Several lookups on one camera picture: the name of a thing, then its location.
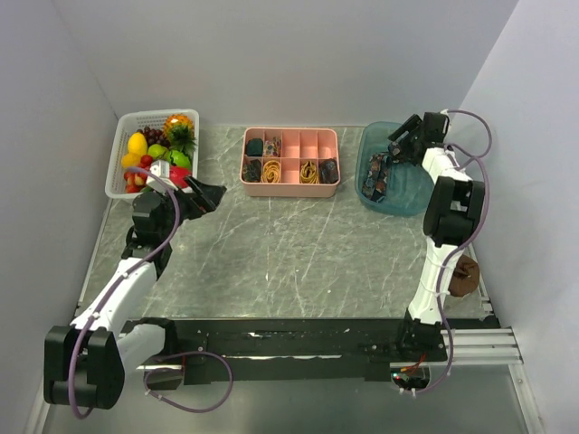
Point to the dark purple grapes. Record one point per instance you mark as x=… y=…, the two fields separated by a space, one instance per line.
x=154 y=136

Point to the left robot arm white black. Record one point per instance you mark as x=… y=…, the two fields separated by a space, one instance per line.
x=86 y=362

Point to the yellow lemon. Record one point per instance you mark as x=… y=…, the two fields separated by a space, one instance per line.
x=129 y=160
x=137 y=144

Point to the rolled yellow tie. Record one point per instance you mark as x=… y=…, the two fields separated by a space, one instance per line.
x=308 y=173
x=271 y=172

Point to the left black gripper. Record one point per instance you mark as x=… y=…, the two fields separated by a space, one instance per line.
x=208 y=201

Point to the red cherry bunch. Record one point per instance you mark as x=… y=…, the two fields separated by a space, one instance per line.
x=135 y=181

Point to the pink compartment organizer box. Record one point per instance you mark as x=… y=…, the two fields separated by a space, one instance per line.
x=299 y=144

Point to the rolled colourful dotted tie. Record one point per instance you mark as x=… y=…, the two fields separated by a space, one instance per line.
x=272 y=147

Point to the orange pineapple with leaves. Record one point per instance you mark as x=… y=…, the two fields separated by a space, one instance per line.
x=179 y=130

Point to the rolled dark patterned tie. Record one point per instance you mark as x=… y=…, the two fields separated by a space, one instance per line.
x=328 y=171
x=251 y=171

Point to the brown lidded white cup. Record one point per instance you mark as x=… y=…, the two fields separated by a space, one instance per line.
x=465 y=277

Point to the rolled yellow tie right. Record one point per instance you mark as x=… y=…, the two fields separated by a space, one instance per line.
x=308 y=173

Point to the rolled dark patterned tie right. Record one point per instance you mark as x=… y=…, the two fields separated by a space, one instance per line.
x=328 y=171

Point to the rolled dark patterned tie left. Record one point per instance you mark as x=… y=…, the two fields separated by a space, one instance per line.
x=251 y=171

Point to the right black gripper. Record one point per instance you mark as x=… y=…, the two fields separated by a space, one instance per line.
x=409 y=125

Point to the rolled yellow tie left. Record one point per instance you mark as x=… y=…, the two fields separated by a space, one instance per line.
x=271 y=172

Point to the light green pear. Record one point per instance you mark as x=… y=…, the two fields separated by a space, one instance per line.
x=157 y=151

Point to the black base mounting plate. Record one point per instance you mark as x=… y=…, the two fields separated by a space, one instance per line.
x=297 y=349

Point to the teal translucent plastic tub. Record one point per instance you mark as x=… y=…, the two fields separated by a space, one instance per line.
x=408 y=188

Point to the white plastic fruit basket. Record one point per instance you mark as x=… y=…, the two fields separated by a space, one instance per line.
x=127 y=126

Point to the yellow lemon lower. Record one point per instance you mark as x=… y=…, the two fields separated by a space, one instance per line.
x=129 y=160

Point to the yellow lemon upper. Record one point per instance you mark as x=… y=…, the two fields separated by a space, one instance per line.
x=137 y=144

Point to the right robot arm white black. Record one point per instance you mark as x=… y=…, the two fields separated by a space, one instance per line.
x=451 y=218

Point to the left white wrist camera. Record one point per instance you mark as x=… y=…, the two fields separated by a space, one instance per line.
x=159 y=172

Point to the dark floral patterned necktie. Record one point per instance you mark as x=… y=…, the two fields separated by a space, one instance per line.
x=375 y=183

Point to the pink dragon fruit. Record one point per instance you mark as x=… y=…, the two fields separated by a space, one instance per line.
x=177 y=177

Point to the rolled dark green tie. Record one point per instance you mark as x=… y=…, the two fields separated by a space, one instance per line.
x=254 y=147

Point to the aluminium rail frame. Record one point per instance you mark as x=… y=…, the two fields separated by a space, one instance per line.
x=478 y=336

